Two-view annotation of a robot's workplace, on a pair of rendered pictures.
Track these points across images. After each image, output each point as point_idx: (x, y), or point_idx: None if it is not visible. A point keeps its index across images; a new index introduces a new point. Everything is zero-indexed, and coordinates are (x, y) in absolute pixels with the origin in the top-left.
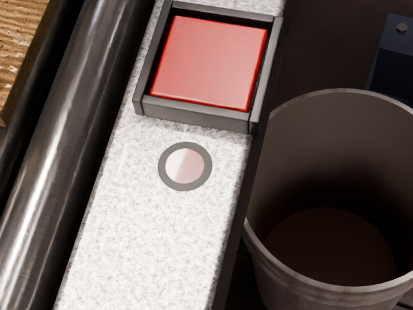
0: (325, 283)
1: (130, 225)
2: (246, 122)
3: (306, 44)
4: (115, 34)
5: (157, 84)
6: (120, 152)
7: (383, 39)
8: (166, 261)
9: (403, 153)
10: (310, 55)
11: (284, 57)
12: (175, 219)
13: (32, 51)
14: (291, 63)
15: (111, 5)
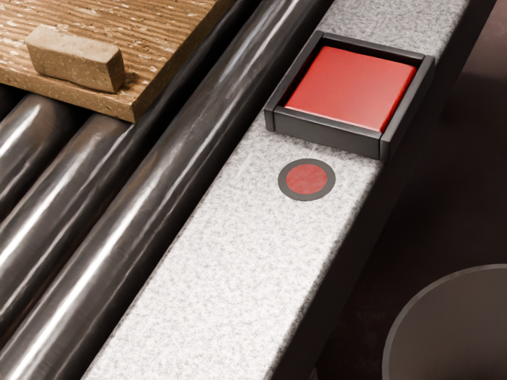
0: None
1: (238, 223)
2: (376, 140)
3: (502, 241)
4: (261, 61)
5: (293, 100)
6: (243, 160)
7: None
8: (268, 259)
9: None
10: (504, 253)
11: (471, 251)
12: (286, 224)
13: (175, 59)
14: (479, 259)
15: (262, 35)
